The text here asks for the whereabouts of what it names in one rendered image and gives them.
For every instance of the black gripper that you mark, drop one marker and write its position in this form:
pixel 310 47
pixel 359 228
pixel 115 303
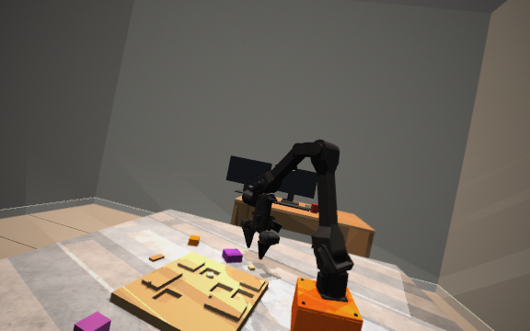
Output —
pixel 259 224

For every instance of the purple cube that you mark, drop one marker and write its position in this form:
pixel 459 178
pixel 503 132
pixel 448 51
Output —
pixel 232 256

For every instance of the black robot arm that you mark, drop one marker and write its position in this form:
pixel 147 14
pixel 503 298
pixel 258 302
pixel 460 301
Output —
pixel 328 242

